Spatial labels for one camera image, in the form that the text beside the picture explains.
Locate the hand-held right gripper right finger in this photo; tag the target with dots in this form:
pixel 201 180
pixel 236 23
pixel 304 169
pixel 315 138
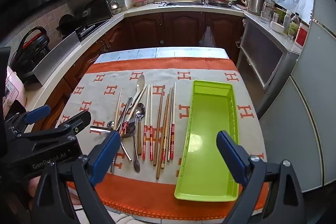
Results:
pixel 232 158

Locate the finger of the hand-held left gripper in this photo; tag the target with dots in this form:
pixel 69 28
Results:
pixel 76 121
pixel 38 113

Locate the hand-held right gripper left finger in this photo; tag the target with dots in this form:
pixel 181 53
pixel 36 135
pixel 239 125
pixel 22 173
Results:
pixel 105 158

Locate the green plastic tray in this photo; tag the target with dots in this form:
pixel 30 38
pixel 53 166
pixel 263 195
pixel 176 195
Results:
pixel 210 148

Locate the small steel spoon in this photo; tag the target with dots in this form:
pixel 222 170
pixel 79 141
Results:
pixel 110 123

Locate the white ceramic spoon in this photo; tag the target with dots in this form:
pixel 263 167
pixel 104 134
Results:
pixel 141 81

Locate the person's left hand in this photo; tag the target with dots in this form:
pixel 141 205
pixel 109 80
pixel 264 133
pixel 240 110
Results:
pixel 34 187

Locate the pink rice cooker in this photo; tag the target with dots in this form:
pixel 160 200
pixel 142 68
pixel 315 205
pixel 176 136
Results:
pixel 11 87

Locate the steel splash guard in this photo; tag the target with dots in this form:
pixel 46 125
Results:
pixel 55 58

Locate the black and red pressure cooker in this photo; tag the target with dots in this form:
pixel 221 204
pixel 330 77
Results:
pixel 34 41

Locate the orange and white printed blanket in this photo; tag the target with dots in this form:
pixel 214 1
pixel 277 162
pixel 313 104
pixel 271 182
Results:
pixel 204 74

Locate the grey refrigerator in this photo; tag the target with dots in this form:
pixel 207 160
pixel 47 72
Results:
pixel 309 108

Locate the gas stove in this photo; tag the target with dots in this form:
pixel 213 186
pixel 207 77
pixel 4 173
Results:
pixel 85 29

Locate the black wok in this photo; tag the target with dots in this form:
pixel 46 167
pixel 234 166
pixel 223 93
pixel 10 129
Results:
pixel 65 23

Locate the grey sideboard cabinet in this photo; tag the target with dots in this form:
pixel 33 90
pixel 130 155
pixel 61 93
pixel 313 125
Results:
pixel 262 53

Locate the hanging plastic bag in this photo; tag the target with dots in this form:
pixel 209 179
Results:
pixel 207 39

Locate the small steel teapot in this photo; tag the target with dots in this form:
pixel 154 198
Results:
pixel 113 5

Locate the white kitchen countertop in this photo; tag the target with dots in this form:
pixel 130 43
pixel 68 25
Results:
pixel 136 9

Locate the pink lidded container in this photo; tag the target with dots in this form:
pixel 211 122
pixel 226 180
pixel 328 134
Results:
pixel 141 2

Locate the white bowl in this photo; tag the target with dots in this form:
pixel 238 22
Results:
pixel 277 27

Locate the brown wooden kitchen cabinets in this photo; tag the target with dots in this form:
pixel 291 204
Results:
pixel 181 27

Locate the red canister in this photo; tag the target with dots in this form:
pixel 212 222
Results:
pixel 302 35

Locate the green label bottle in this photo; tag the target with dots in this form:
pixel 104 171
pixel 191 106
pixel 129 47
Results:
pixel 294 26

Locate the white cap plastic bottle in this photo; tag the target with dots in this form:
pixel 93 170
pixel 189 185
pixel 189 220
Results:
pixel 287 20

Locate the steel sink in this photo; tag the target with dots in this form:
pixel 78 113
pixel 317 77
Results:
pixel 183 3

